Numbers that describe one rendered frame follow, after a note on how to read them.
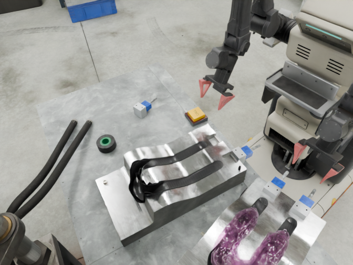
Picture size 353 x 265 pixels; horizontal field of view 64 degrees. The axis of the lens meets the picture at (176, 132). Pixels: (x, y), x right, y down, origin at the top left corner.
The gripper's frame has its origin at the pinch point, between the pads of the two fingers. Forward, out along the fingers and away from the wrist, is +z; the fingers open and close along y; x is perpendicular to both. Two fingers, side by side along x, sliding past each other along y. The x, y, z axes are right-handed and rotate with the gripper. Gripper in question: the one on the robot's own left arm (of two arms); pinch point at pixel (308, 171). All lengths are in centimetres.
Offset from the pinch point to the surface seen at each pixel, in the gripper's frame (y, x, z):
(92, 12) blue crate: -331, 111, 46
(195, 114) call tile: -53, 8, 14
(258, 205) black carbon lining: -5.6, -5.1, 19.1
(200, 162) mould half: -30.1, -10.3, 17.6
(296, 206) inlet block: 3.5, 0.1, 12.8
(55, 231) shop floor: -96, -27, 125
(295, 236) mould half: 9.0, -5.3, 18.4
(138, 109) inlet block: -72, -8, 20
